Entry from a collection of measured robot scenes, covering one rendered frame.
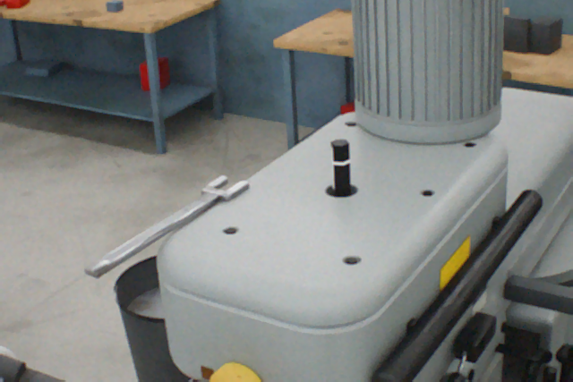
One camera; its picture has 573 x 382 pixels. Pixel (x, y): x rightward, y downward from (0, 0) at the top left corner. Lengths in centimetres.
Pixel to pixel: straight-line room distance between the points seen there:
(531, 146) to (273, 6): 477
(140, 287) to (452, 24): 260
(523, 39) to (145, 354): 264
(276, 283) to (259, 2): 540
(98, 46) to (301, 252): 643
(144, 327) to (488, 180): 226
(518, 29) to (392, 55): 378
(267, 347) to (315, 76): 530
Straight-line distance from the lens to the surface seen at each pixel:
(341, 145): 103
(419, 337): 95
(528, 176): 144
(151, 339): 328
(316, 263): 92
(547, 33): 489
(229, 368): 95
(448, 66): 114
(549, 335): 151
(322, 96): 619
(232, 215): 102
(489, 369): 137
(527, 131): 157
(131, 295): 355
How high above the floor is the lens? 235
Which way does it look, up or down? 24 degrees down
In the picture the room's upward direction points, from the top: 4 degrees counter-clockwise
